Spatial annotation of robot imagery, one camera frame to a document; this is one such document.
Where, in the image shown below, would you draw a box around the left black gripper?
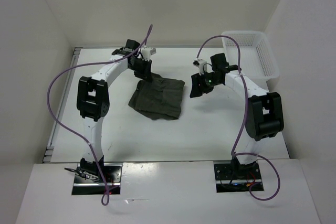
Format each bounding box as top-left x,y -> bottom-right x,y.
129,58 -> 152,82

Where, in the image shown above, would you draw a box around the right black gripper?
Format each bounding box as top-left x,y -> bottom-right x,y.
190,70 -> 222,98

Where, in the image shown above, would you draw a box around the olive green shorts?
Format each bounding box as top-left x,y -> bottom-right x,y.
128,73 -> 185,120

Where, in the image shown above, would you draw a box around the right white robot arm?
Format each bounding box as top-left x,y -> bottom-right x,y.
190,53 -> 284,178

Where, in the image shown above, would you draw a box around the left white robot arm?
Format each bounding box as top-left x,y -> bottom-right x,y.
76,39 -> 156,182

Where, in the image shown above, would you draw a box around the white plastic basket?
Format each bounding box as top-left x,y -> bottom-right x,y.
222,30 -> 279,81

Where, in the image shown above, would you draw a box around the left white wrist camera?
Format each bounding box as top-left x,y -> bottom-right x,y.
140,47 -> 156,61

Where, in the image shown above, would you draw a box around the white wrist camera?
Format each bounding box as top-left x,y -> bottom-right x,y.
140,47 -> 156,61
193,59 -> 212,76

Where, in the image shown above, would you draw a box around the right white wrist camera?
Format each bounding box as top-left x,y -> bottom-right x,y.
193,59 -> 212,76

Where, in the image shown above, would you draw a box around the aluminium rail frame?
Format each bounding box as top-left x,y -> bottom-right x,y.
42,47 -> 82,164

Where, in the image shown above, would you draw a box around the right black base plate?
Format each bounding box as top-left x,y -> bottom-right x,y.
214,160 -> 264,193

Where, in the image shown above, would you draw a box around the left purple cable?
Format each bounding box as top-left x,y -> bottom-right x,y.
47,24 -> 153,206

